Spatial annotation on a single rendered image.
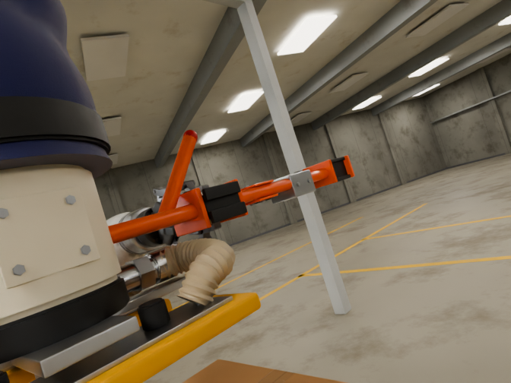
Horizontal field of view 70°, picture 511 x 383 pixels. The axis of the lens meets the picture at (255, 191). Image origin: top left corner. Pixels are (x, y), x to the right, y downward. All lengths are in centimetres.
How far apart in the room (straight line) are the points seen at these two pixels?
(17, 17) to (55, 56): 4
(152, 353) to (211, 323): 6
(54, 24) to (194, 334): 36
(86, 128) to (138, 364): 23
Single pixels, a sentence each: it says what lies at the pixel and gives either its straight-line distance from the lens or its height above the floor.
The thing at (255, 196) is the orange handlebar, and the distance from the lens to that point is 61.
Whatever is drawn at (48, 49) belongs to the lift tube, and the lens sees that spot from 44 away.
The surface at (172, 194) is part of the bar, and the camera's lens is 53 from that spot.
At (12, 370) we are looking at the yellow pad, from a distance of 52.
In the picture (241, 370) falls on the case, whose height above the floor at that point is 94.
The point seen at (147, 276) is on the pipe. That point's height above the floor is 117.
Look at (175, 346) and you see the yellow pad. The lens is 36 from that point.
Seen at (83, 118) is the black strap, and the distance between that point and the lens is 41.
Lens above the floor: 121
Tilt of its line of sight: 2 degrees up
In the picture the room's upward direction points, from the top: 18 degrees counter-clockwise
